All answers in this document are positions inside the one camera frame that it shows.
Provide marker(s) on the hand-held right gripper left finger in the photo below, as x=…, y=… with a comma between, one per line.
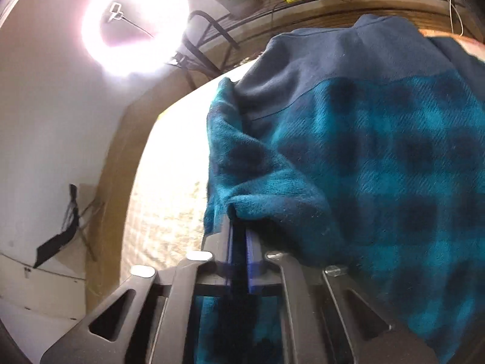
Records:
x=228, y=258

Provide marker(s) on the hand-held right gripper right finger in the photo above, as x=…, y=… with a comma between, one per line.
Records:
x=253, y=261

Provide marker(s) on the potted plant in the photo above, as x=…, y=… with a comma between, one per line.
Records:
x=237, y=0

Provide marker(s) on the beige checked blanket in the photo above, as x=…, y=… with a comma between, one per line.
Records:
x=170, y=182

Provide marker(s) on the black cloth strip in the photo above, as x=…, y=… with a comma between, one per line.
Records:
x=57, y=240

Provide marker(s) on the teal plaid fleece jacket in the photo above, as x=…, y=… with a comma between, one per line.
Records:
x=360, y=151

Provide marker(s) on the orange floral bed sheet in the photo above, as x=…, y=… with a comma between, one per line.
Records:
x=470, y=43

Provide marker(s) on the black tripod stand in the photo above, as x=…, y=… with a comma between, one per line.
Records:
x=189, y=64

